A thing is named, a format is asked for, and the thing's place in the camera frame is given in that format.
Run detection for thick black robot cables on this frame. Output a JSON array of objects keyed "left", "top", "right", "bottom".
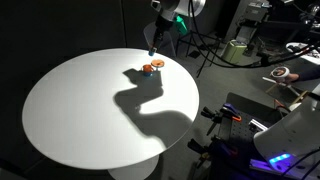
[{"left": 187, "top": 0, "right": 320, "bottom": 70}]

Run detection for short aluminium extrusion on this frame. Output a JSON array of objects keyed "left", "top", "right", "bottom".
[{"left": 249, "top": 118, "right": 268, "bottom": 132}]

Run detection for black perforated breadboard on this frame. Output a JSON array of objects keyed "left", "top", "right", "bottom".
[{"left": 218, "top": 92, "right": 292, "bottom": 162}]

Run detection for wooden stand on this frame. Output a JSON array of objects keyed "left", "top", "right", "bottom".
[{"left": 265, "top": 82, "right": 308, "bottom": 107}]

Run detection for tape roll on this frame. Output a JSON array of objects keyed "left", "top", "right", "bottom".
[{"left": 262, "top": 65, "right": 291, "bottom": 89}]

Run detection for orange plastic plate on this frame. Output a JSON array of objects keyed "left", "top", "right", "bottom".
[{"left": 150, "top": 58, "right": 166, "bottom": 69}]

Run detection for grey equipment box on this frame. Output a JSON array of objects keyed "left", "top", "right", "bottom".
[{"left": 244, "top": 1, "right": 270, "bottom": 22}]

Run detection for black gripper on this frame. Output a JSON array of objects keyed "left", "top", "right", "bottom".
[{"left": 151, "top": 14, "right": 174, "bottom": 51}]

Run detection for green plastic object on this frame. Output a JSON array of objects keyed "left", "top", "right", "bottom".
[{"left": 174, "top": 14, "right": 190, "bottom": 36}]

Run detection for black blue orange clamp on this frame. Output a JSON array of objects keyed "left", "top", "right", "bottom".
[{"left": 200, "top": 102, "right": 243, "bottom": 136}]

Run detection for dark sleeved forearm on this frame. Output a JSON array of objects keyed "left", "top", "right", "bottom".
[{"left": 298, "top": 65, "right": 320, "bottom": 83}]

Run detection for orange plastic mug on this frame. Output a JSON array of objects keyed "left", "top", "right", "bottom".
[{"left": 141, "top": 64, "right": 156, "bottom": 74}]

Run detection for black spring clamp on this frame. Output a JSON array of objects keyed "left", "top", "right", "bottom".
[{"left": 186, "top": 135, "right": 241, "bottom": 169}]

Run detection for grey upholstered chair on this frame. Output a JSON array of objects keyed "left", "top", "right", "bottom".
[{"left": 142, "top": 21, "right": 178, "bottom": 58}]

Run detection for olive green bin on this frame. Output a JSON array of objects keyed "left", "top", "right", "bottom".
[{"left": 221, "top": 39, "right": 248, "bottom": 65}]

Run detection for thin black floor cables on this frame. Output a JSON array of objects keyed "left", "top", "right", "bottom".
[{"left": 279, "top": 147, "right": 320, "bottom": 180}]

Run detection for person hand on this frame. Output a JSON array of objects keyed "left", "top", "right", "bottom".
[{"left": 285, "top": 72, "right": 302, "bottom": 84}]

